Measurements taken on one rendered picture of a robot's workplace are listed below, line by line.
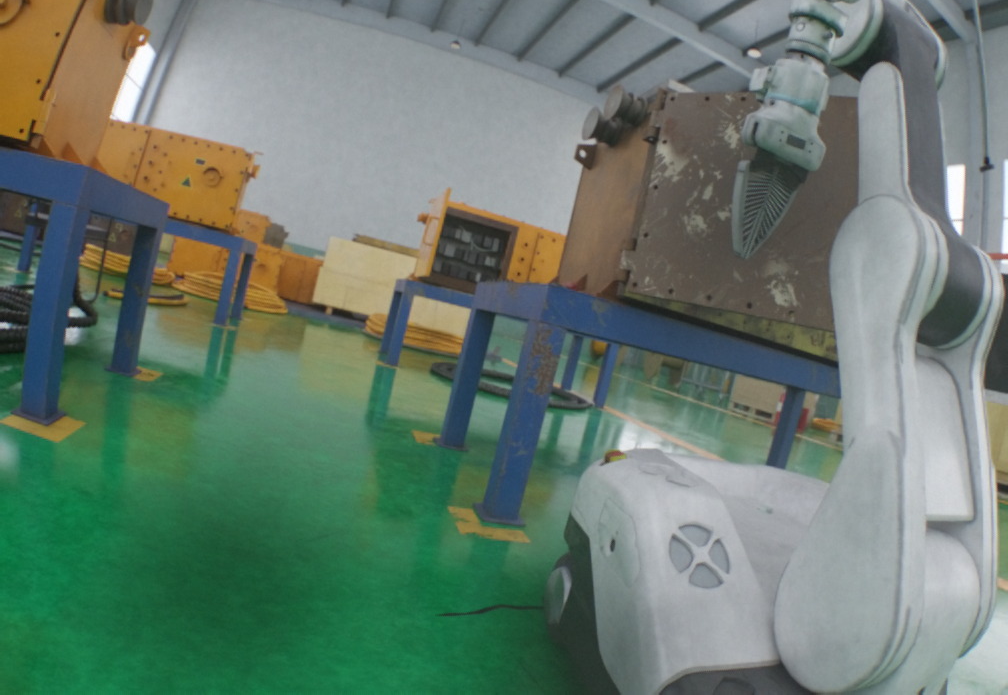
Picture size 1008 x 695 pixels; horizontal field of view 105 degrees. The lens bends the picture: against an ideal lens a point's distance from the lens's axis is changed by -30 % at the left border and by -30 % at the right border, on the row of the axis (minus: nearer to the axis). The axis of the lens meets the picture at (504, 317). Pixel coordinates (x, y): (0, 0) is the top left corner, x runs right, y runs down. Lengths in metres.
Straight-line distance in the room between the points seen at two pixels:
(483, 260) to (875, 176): 3.67
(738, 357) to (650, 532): 1.10
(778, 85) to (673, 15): 13.98
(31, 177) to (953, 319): 1.78
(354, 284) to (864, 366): 6.76
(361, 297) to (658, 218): 5.98
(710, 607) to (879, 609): 0.20
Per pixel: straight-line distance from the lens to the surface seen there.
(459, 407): 2.07
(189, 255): 7.35
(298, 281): 7.87
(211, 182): 4.05
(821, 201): 1.31
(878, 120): 0.84
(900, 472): 0.60
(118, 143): 4.35
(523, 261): 4.18
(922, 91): 0.90
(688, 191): 1.40
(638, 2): 14.19
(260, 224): 9.96
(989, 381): 2.47
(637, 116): 1.77
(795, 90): 0.68
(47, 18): 1.64
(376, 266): 7.16
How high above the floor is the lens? 0.52
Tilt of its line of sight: level
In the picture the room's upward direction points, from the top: 14 degrees clockwise
